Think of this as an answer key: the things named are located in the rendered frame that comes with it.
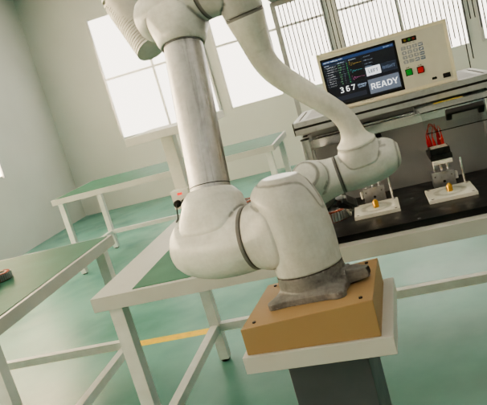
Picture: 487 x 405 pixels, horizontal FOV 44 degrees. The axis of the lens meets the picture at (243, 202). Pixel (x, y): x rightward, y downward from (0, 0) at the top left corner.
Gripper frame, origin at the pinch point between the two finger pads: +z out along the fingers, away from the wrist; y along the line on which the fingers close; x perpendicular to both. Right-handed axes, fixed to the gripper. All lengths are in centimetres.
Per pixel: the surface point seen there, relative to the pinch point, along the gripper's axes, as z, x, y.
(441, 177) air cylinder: 25.0, 11.5, 37.3
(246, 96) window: 554, 351, -140
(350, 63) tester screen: 3, 52, 16
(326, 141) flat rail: 11.7, 29.5, 2.3
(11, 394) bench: 5, -38, -123
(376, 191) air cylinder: 25.0, 11.6, 14.8
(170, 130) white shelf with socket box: 31, 59, -62
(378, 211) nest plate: 10.1, 0.2, 14.2
